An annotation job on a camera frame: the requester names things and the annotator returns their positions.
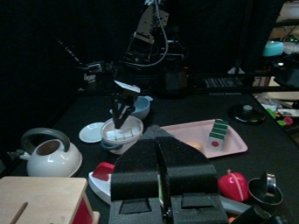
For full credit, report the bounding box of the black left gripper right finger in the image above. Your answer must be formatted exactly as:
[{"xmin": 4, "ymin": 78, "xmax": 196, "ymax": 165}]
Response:
[{"xmin": 156, "ymin": 136, "xmax": 229, "ymax": 224}]

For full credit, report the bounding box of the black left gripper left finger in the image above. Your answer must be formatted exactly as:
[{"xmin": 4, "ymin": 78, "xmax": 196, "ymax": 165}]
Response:
[{"xmin": 109, "ymin": 137, "xmax": 165, "ymax": 224}]

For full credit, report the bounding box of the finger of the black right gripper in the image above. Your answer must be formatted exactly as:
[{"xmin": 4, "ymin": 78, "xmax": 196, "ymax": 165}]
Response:
[
  {"xmin": 110, "ymin": 100, "xmax": 124, "ymax": 130},
  {"xmin": 117, "ymin": 103, "xmax": 134, "ymax": 130}
]

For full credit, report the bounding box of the light blue cup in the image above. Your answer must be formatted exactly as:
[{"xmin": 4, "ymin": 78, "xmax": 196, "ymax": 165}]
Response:
[{"xmin": 108, "ymin": 94, "xmax": 154, "ymax": 121}]

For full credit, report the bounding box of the white bowl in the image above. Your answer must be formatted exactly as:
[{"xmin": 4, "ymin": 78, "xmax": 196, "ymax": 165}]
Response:
[{"xmin": 98, "ymin": 115, "xmax": 145, "ymax": 156}]

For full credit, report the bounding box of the white segmented block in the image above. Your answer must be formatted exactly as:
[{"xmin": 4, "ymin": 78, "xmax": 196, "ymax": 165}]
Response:
[{"xmin": 105, "ymin": 127, "xmax": 141, "ymax": 142}]

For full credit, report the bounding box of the red and white toy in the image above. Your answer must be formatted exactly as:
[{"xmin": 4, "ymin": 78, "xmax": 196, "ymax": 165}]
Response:
[{"xmin": 88, "ymin": 161, "xmax": 117, "ymax": 206}]

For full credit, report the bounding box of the small white plate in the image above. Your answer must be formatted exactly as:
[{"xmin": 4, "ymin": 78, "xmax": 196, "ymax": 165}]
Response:
[{"xmin": 78, "ymin": 122, "xmax": 106, "ymax": 144}]

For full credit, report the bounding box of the red toy apple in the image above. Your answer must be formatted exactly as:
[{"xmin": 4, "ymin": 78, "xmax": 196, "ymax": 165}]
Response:
[{"xmin": 216, "ymin": 169, "xmax": 249, "ymax": 203}]

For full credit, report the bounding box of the pink plastic tray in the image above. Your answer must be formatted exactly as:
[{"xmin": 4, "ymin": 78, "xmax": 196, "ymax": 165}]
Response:
[{"xmin": 158, "ymin": 118, "xmax": 248, "ymax": 159}]

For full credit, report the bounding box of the black toy pot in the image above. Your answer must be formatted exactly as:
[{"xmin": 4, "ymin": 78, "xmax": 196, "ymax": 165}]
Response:
[{"xmin": 247, "ymin": 171, "xmax": 285, "ymax": 214}]

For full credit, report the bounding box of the black lid grey knob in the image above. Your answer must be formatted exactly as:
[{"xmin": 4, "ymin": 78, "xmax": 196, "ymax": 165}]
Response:
[{"xmin": 227, "ymin": 104, "xmax": 267, "ymax": 126}]

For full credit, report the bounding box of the wooden box red side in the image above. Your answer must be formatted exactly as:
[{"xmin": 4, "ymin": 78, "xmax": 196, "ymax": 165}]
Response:
[{"xmin": 0, "ymin": 176, "xmax": 101, "ymax": 224}]

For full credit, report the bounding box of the teal container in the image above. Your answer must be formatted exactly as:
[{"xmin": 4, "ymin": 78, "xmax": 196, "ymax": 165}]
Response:
[{"xmin": 261, "ymin": 40, "xmax": 285, "ymax": 58}]

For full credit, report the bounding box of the grey toy handle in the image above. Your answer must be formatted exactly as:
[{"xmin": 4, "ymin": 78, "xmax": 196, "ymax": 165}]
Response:
[{"xmin": 219, "ymin": 194, "xmax": 252, "ymax": 217}]

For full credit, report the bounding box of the white kettle grey handle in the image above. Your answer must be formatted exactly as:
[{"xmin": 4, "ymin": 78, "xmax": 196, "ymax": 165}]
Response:
[{"xmin": 5, "ymin": 127, "xmax": 84, "ymax": 179}]

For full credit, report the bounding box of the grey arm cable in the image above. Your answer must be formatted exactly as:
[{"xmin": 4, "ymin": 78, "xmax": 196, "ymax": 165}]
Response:
[{"xmin": 133, "ymin": 0, "xmax": 172, "ymax": 68}]

